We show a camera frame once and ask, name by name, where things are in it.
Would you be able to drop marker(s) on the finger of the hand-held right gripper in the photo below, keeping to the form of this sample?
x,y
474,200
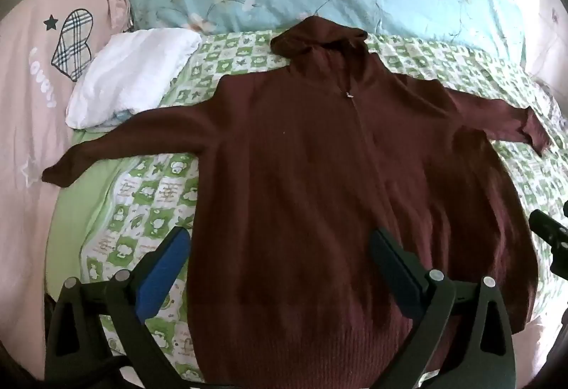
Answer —
x,y
546,224

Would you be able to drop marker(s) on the green patterned bed sheet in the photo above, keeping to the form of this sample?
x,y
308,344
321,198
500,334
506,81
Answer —
x,y
146,193

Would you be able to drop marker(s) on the white folded towel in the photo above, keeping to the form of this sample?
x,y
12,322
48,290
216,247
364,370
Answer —
x,y
128,69

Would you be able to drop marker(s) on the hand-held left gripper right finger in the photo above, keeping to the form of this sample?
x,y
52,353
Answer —
x,y
401,278

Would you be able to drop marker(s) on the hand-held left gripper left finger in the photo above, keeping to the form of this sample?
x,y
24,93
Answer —
x,y
164,264

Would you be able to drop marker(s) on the pink duvet with plaid hearts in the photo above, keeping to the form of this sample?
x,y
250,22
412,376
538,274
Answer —
x,y
26,105

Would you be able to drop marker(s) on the maroon hooded sweater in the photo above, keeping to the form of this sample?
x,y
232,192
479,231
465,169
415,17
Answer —
x,y
310,193

